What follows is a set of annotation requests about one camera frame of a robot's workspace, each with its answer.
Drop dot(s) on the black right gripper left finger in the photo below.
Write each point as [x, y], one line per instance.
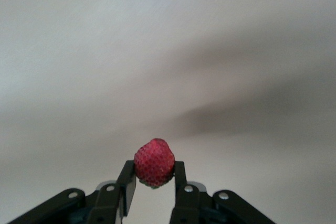
[105, 208]

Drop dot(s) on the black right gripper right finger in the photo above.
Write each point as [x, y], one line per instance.
[189, 208]

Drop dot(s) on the red strawberry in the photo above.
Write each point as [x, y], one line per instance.
[155, 161]

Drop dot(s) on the brown table cover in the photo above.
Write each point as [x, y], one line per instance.
[168, 51]

